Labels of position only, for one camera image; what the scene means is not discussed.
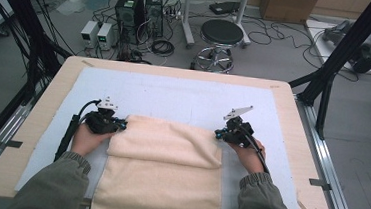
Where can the black round stool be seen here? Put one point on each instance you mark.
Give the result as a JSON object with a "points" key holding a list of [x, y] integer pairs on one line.
{"points": [[222, 32]]}

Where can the grey and black machine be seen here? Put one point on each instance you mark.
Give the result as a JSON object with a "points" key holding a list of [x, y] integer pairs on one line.
{"points": [[368, 52]]}

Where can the white stand leg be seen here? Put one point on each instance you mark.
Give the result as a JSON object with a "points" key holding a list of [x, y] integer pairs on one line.
{"points": [[187, 17], [243, 18]]}

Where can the white power supply unit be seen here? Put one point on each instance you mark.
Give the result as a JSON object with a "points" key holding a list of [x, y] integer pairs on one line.
{"points": [[106, 36], [88, 34]]}

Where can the slim black computer tower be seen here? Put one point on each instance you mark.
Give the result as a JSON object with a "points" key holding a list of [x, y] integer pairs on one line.
{"points": [[154, 12]]}

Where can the white felt mat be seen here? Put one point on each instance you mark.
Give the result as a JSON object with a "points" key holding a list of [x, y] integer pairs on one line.
{"points": [[174, 93]]}

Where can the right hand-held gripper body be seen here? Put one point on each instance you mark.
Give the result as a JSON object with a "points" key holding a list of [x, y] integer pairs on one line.
{"points": [[238, 132]]}

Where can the flat black device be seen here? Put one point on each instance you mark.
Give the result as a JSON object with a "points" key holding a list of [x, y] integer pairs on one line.
{"points": [[224, 7]]}

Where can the person's left hand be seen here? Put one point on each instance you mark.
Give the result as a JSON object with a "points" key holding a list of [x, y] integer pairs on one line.
{"points": [[85, 140]]}

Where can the large black computer tower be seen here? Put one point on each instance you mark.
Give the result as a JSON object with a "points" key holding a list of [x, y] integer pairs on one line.
{"points": [[128, 13]]}

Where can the person's right hand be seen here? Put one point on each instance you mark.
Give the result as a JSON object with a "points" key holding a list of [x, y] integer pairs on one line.
{"points": [[251, 156]]}

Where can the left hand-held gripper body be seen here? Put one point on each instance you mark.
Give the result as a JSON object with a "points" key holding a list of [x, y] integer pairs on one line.
{"points": [[100, 121]]}

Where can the clear plastic sheet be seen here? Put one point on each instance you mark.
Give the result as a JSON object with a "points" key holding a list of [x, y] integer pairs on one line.
{"points": [[73, 0]]}

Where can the black metal frame strut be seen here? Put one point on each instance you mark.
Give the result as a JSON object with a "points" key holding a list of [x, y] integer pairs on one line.
{"points": [[341, 50]]}

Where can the cream terry towel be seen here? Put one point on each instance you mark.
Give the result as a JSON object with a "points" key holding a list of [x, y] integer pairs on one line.
{"points": [[161, 176]]}

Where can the cardboard box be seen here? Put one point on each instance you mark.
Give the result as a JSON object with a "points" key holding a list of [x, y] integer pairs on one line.
{"points": [[288, 5]]}

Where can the white board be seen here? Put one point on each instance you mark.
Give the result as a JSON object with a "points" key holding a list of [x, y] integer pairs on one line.
{"points": [[318, 44]]}

